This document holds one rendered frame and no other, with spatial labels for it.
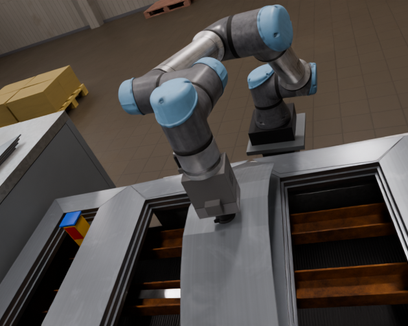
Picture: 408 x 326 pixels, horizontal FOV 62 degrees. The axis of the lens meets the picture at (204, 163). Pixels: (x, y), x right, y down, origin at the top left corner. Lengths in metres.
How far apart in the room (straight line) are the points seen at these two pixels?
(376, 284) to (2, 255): 1.12
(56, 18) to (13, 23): 1.51
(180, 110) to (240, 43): 0.47
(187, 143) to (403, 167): 0.62
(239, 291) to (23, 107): 4.57
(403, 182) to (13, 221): 1.20
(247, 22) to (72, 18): 10.03
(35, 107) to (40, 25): 6.83
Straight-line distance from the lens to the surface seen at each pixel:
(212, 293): 0.67
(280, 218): 0.91
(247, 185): 0.79
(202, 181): 0.62
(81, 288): 1.04
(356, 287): 0.99
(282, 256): 0.84
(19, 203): 1.38
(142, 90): 0.68
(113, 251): 1.06
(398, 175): 0.99
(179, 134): 0.55
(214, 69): 0.64
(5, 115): 5.29
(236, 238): 0.68
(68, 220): 1.24
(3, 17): 12.28
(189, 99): 0.53
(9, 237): 1.34
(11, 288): 1.23
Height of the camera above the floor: 1.54
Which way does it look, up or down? 35 degrees down
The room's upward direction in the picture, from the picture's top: 24 degrees counter-clockwise
